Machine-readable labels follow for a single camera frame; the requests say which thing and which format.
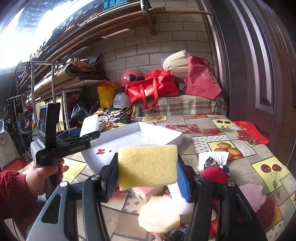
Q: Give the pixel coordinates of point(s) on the pink red fabric bag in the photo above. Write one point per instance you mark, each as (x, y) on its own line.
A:
(201, 78)

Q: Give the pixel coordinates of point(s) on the brown door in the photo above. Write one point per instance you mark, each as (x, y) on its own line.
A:
(249, 69)

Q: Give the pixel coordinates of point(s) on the black plastic bag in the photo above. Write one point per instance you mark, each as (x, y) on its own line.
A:
(78, 111)

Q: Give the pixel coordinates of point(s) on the person's left hand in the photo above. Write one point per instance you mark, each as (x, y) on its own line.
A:
(37, 178)

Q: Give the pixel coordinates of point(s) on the red tote bag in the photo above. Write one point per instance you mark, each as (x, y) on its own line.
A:
(157, 87)

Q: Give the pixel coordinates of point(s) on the fruit print tablecloth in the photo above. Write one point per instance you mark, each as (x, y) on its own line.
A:
(254, 157)

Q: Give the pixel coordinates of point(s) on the white plastic case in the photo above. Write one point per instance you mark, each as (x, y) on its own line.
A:
(90, 125)

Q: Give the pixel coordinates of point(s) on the person's left forearm red sleeve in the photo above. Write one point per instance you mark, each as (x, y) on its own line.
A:
(13, 192)

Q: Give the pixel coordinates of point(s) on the white cardboard box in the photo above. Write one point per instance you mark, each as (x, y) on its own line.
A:
(138, 139)

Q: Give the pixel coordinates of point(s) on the dark braided scrunchie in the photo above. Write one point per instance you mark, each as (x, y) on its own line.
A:
(178, 233)

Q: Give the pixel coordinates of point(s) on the pink plush cloth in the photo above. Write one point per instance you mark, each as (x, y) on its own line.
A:
(251, 195)

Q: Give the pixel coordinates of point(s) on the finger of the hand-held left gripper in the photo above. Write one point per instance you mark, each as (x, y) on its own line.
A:
(92, 136)
(69, 134)

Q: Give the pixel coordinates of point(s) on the cream foam roll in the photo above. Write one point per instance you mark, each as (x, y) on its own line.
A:
(175, 62)

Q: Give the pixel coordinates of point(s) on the white helmet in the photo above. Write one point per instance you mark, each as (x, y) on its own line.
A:
(120, 100)

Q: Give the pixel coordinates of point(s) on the pink helmet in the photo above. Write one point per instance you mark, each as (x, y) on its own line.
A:
(133, 75)

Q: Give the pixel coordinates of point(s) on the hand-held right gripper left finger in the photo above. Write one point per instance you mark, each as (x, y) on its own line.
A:
(113, 176)

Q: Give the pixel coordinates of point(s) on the cream foam block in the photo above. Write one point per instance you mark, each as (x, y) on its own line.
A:
(159, 214)

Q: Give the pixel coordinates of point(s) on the plaid furniture cover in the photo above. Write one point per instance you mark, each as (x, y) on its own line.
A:
(180, 105)

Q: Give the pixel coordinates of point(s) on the black white patterned scrunchie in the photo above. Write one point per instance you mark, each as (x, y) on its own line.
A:
(211, 162)

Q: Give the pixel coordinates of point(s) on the black power adapter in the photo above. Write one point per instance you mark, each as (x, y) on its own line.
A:
(124, 119)

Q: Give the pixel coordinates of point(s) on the white cloth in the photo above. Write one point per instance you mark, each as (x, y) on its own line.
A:
(203, 157)

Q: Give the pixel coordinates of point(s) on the metal clothes rack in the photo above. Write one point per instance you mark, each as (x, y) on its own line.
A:
(53, 92)

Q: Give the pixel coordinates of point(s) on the yellow sponge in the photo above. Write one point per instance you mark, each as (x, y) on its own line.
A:
(145, 165)

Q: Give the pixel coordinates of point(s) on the red plastic bag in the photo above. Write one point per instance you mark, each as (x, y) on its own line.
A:
(252, 133)

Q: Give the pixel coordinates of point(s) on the yellow shopping bag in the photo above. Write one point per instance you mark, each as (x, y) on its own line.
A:
(106, 95)

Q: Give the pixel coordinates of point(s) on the brown bag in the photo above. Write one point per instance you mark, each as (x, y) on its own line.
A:
(81, 67)

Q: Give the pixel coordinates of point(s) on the white foam strip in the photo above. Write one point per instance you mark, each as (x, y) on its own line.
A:
(178, 197)

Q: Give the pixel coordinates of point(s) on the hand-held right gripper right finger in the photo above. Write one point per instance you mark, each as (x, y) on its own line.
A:
(183, 183)

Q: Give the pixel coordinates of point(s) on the red plush ball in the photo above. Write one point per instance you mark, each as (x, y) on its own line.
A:
(214, 175)

